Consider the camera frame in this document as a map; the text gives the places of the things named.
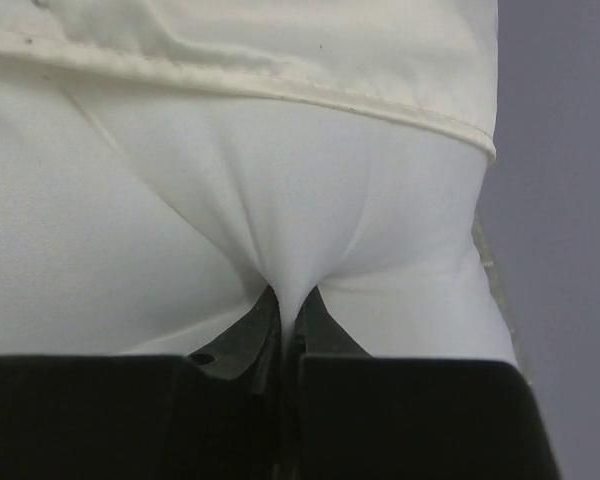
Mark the cream pillowcase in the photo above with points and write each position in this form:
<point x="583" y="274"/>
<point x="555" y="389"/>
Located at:
<point x="429" y="64"/>

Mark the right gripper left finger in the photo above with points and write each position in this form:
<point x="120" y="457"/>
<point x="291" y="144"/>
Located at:
<point x="244" y="359"/>

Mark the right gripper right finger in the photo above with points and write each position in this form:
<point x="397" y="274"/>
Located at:
<point x="317" y="332"/>

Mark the white pillow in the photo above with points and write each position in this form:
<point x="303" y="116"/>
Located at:
<point x="142" y="220"/>

